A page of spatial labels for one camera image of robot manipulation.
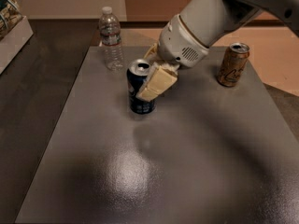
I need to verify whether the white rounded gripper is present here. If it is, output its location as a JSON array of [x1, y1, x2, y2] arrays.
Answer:
[[136, 15, 209, 102]]

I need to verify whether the dark blue pepsi can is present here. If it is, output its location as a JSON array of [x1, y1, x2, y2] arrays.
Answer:
[[126, 59, 155, 115]]

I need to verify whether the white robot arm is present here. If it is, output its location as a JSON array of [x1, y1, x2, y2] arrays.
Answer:
[[136, 0, 299, 102]]

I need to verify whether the orange-brown soda can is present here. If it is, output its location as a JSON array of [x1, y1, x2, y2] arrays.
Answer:
[[217, 42, 249, 87]]

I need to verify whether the clear plastic water bottle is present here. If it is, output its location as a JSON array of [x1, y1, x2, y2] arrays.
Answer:
[[98, 7, 124, 71]]

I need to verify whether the white shelf with patterned items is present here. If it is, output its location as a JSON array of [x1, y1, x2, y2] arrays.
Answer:
[[0, 0, 34, 74]]

